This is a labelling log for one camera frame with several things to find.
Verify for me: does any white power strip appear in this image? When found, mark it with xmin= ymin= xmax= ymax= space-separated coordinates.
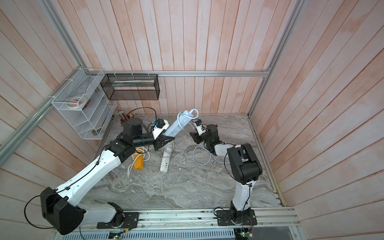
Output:
xmin=160 ymin=142 xmax=174 ymax=173

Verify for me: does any white wire mesh shelf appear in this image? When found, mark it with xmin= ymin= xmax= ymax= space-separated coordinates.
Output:
xmin=52 ymin=68 xmax=117 ymax=140

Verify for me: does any grey power strip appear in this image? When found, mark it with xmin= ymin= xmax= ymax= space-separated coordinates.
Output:
xmin=165 ymin=109 xmax=199 ymax=137

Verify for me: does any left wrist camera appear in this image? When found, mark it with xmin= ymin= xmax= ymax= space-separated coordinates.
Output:
xmin=151 ymin=118 xmax=169 ymax=140

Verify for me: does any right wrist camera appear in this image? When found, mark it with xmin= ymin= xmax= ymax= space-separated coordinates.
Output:
xmin=192 ymin=119 xmax=207 ymax=136

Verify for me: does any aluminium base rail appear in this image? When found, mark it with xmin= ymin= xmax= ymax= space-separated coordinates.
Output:
xmin=49 ymin=207 xmax=306 ymax=240

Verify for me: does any tape roll on shelf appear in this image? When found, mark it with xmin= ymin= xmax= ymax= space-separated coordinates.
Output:
xmin=66 ymin=96 xmax=87 ymax=110

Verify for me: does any pencils and pens bundle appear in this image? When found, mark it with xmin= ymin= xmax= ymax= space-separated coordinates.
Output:
xmin=116 ymin=109 xmax=135 ymax=119

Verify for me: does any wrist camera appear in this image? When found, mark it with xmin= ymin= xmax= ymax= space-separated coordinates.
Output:
xmin=151 ymin=118 xmax=169 ymax=140
xmin=192 ymin=119 xmax=207 ymax=136

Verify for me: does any white cord of yellow strip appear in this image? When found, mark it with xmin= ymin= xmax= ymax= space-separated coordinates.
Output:
xmin=127 ymin=146 xmax=151 ymax=179

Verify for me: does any yellow power strip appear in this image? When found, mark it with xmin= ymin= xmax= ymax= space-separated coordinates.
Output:
xmin=133 ymin=151 xmax=145 ymax=170

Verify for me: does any black mesh wall basket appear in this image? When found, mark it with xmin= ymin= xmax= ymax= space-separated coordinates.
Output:
xmin=101 ymin=73 xmax=160 ymax=101

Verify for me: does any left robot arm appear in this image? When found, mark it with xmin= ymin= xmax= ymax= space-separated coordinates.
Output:
xmin=40 ymin=118 xmax=180 ymax=235

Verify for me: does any white power strip cord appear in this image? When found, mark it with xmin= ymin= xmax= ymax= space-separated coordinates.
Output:
xmin=161 ymin=140 xmax=175 ymax=158

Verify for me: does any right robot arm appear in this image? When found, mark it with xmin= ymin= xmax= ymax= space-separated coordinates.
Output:
xmin=190 ymin=120 xmax=263 ymax=226

